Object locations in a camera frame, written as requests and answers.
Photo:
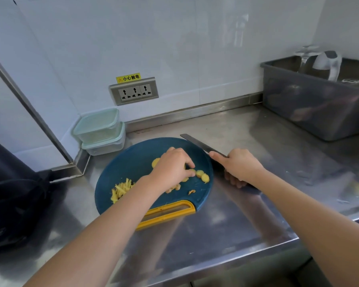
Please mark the grey plastic tub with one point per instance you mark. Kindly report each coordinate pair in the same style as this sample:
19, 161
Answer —
314, 107

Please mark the clear glass pitcher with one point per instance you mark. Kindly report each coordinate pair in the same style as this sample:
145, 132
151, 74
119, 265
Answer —
306, 55

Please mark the clear container with green lid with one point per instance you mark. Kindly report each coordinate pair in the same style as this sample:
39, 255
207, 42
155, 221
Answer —
97, 125
107, 146

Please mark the person's right hand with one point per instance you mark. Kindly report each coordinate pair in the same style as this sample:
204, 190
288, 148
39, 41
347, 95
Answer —
242, 165

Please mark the person's left forearm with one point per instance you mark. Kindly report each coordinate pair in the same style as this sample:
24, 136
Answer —
107, 233

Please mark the person's left hand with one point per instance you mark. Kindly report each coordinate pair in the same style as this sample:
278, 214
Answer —
167, 167

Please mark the person's left thumb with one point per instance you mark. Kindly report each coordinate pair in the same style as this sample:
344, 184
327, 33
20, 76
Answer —
189, 173

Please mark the steel backsplash strip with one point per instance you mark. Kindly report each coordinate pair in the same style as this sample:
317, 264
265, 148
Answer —
191, 112

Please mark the metal window frame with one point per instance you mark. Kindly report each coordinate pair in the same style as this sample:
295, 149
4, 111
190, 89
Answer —
33, 110

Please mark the black bag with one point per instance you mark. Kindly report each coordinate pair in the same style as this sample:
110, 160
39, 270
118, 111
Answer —
12, 197

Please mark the person's right forearm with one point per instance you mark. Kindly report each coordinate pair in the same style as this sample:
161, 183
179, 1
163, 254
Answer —
311, 224

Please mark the blue round cutting board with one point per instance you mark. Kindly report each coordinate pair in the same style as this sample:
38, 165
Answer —
131, 159

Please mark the white electric kettle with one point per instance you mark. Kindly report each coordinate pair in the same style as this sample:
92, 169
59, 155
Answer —
327, 61

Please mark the grey triple wall socket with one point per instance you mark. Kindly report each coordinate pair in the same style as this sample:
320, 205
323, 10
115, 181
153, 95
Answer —
134, 92

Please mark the pile of ginger strips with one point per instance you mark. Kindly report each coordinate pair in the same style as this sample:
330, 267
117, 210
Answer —
119, 189

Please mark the yellow warning label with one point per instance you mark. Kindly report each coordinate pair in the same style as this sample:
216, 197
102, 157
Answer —
128, 77

